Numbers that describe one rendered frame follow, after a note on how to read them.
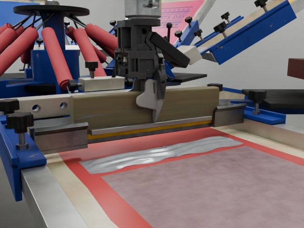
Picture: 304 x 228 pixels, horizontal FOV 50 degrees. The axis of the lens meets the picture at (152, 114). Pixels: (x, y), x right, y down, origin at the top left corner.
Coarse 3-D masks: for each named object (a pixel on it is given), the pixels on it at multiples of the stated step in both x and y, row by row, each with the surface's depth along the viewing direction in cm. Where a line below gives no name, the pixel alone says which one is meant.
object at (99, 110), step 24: (72, 96) 61; (96, 96) 63; (120, 96) 65; (168, 96) 71; (192, 96) 74; (216, 96) 77; (72, 120) 62; (96, 120) 64; (120, 120) 66; (144, 120) 69
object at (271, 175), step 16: (208, 128) 85; (160, 144) 72; (256, 144) 72; (192, 160) 62; (208, 160) 62; (224, 160) 62; (240, 160) 62; (256, 160) 62; (272, 160) 62; (288, 160) 62; (224, 176) 54; (240, 176) 54; (256, 176) 54; (272, 176) 54; (288, 176) 54; (256, 192) 49; (272, 192) 49; (288, 192) 49; (288, 208) 44
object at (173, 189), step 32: (64, 160) 62; (96, 192) 49; (128, 192) 49; (160, 192) 49; (192, 192) 49; (224, 192) 49; (128, 224) 40; (160, 224) 40; (192, 224) 40; (224, 224) 40; (256, 224) 40; (288, 224) 40
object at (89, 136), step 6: (210, 120) 79; (162, 126) 73; (168, 126) 74; (174, 126) 74; (180, 126) 75; (120, 132) 68; (126, 132) 68; (132, 132) 69; (138, 132) 70; (90, 138) 65
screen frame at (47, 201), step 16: (240, 128) 84; (256, 128) 79; (272, 128) 75; (288, 128) 72; (288, 144) 71; (32, 176) 46; (48, 176) 46; (32, 192) 41; (48, 192) 41; (64, 192) 41; (32, 208) 41; (48, 208) 37; (64, 208) 37; (48, 224) 34; (64, 224) 34; (80, 224) 34
